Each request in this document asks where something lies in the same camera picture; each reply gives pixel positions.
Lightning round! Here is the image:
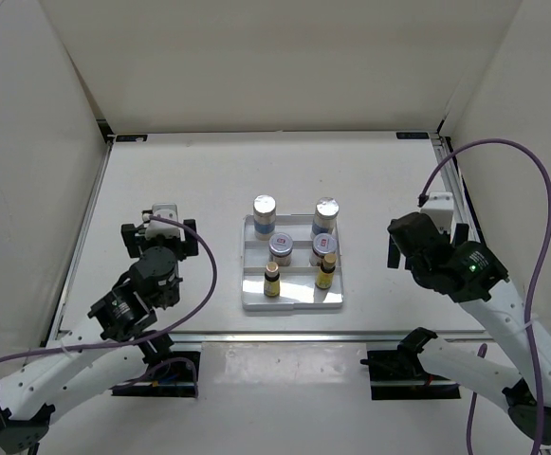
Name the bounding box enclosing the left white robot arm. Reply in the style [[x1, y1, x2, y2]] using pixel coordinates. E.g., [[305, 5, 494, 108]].
[[0, 210, 211, 454]]

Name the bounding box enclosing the white divided tray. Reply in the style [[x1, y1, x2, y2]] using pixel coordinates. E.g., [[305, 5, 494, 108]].
[[241, 214, 344, 312]]

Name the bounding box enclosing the yellow small bottle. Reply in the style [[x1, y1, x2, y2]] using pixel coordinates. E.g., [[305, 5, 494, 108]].
[[315, 253, 337, 290], [264, 262, 281, 298]]

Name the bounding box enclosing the purple cable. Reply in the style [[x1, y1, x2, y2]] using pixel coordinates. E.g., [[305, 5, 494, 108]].
[[416, 138, 551, 455], [0, 215, 219, 418]]

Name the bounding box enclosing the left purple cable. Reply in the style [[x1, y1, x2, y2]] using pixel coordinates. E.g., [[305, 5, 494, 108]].
[[0, 215, 219, 418]]

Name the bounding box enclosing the red cap jar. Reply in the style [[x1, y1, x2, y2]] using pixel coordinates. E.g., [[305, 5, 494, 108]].
[[268, 232, 294, 266], [309, 232, 338, 266]]

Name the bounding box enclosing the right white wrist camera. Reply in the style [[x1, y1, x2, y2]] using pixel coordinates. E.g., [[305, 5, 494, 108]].
[[420, 191, 454, 234]]

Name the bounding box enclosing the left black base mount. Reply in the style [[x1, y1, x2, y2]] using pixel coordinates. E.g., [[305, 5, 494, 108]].
[[111, 351, 201, 398]]

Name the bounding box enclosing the blue label shaker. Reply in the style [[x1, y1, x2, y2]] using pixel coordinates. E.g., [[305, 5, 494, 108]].
[[310, 197, 340, 238], [252, 194, 277, 241]]

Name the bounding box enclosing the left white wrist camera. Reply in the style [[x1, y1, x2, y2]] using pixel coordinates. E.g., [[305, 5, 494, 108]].
[[142, 203, 180, 240]]

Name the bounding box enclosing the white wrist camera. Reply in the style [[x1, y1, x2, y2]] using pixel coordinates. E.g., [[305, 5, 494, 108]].
[[420, 191, 454, 234], [142, 203, 180, 240]]

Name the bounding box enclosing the aluminium front rail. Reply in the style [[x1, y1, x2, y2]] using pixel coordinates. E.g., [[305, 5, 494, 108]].
[[23, 329, 499, 366]]

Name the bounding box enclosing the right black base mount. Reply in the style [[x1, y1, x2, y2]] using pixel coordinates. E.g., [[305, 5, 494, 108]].
[[359, 350, 461, 401]]

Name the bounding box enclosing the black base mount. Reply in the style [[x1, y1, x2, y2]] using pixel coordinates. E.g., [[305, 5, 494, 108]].
[[111, 351, 201, 398], [359, 350, 461, 401]]

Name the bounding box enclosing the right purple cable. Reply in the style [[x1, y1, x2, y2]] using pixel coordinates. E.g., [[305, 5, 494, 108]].
[[416, 138, 551, 455]]

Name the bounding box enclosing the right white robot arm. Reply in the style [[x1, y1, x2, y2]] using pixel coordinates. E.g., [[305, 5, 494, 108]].
[[388, 212, 551, 446]]

